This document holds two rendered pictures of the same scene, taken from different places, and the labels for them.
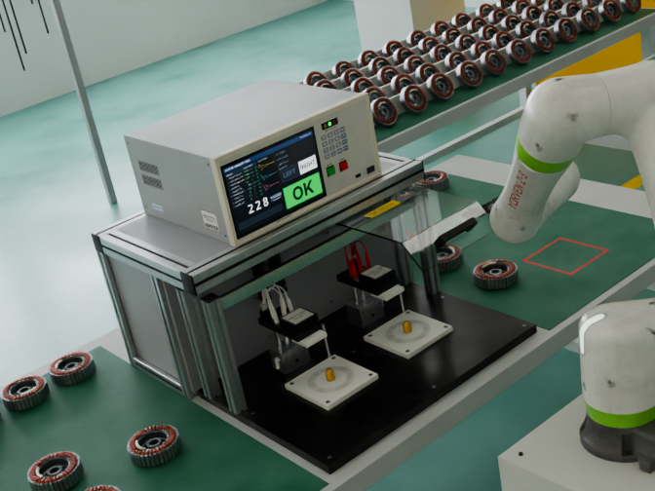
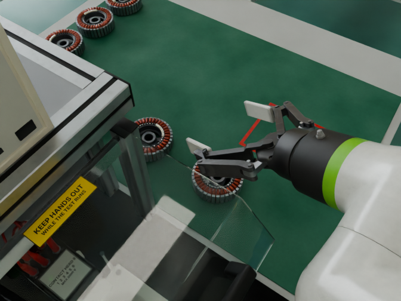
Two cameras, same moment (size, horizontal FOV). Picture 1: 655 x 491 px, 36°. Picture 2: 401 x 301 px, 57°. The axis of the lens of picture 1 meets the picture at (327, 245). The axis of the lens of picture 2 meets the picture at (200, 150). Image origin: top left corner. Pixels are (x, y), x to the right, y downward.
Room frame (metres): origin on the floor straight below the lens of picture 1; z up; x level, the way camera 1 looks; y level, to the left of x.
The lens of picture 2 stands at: (1.92, -0.23, 1.47)
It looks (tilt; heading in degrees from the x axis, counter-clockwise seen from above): 55 degrees down; 340
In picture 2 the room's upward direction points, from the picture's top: straight up
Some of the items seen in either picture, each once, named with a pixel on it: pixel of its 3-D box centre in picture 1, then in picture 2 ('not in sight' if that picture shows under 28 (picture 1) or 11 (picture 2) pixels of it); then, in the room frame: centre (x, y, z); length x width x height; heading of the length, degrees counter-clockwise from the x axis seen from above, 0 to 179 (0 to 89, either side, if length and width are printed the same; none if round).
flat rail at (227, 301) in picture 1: (323, 249); not in sight; (2.08, 0.01, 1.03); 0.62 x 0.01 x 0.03; 126
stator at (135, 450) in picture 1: (154, 445); not in sight; (1.83, 0.45, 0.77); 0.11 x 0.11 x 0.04
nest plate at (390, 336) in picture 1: (407, 333); not in sight; (2.07, -0.15, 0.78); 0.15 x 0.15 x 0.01; 36
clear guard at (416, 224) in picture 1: (407, 223); (114, 237); (2.12, -0.19, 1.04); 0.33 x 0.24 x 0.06; 36
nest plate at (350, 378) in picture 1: (331, 381); not in sight; (1.93, 0.05, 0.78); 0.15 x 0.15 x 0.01; 36
